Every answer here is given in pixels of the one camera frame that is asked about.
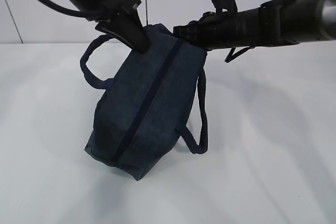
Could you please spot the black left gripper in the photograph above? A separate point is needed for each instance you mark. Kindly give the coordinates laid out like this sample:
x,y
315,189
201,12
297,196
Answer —
x,y
120,20

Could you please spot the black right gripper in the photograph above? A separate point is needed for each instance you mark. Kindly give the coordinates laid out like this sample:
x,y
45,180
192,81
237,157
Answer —
x,y
212,31

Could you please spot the dark navy fabric lunch bag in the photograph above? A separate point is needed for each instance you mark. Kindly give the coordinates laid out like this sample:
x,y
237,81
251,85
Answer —
x,y
153,100

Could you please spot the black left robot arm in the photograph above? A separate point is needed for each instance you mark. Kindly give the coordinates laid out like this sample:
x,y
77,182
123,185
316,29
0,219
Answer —
x,y
119,19

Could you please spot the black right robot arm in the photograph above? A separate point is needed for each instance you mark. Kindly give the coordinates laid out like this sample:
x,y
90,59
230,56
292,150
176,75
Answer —
x,y
274,23

